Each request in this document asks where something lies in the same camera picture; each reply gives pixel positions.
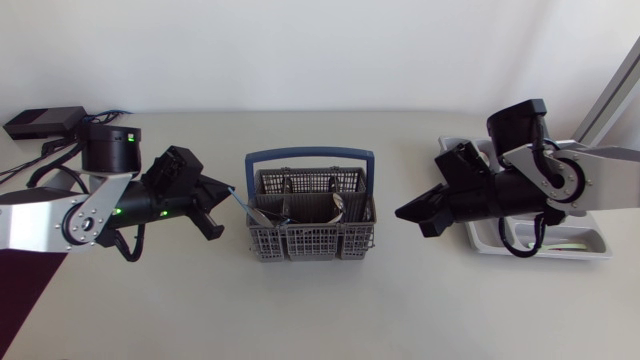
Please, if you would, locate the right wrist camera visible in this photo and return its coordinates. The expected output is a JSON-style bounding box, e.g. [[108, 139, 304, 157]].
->
[[433, 141, 492, 177]]

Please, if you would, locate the black cable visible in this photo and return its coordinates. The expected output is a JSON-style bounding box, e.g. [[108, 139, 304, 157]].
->
[[0, 137, 84, 189]]

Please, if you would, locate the blue cable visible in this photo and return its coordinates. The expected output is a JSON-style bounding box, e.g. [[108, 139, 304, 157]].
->
[[81, 109, 134, 125]]

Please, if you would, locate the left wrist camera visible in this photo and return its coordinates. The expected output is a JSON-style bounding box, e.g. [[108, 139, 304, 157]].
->
[[141, 145, 205, 195]]

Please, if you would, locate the grey cutlery tray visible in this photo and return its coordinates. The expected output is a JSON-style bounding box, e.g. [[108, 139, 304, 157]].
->
[[438, 135, 614, 261]]

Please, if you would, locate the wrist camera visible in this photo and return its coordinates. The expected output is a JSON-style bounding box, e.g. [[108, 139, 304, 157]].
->
[[433, 141, 492, 177], [141, 145, 205, 195]]

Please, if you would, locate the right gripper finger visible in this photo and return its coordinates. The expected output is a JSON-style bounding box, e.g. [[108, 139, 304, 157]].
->
[[418, 211, 455, 239], [394, 183, 451, 224]]

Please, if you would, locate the green plastic cutlery piece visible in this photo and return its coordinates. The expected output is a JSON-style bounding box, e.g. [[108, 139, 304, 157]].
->
[[526, 241, 589, 252]]

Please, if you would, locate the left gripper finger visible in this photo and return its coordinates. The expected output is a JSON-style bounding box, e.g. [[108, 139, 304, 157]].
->
[[195, 174, 236, 207], [188, 206, 226, 242]]

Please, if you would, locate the dark mat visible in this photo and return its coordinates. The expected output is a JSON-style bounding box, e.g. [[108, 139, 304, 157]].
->
[[0, 248, 69, 347]]

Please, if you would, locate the black power brick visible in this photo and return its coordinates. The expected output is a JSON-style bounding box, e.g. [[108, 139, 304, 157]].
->
[[2, 105, 90, 142]]

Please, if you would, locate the grey cutlery basket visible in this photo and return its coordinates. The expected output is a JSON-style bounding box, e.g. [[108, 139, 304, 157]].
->
[[244, 146, 378, 264]]

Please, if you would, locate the blue-handled steel spoon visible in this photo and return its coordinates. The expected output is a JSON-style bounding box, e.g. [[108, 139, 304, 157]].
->
[[228, 186, 276, 230]]

